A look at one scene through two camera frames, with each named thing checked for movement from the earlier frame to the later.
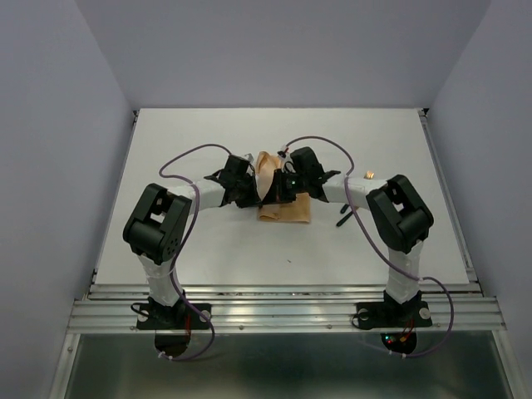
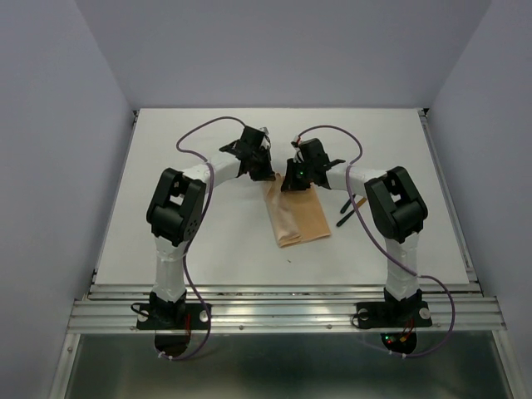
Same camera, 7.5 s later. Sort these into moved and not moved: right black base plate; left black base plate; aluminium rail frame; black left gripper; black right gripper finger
Moved: black right gripper finger; black left gripper
Not moved: left black base plate; right black base plate; aluminium rail frame
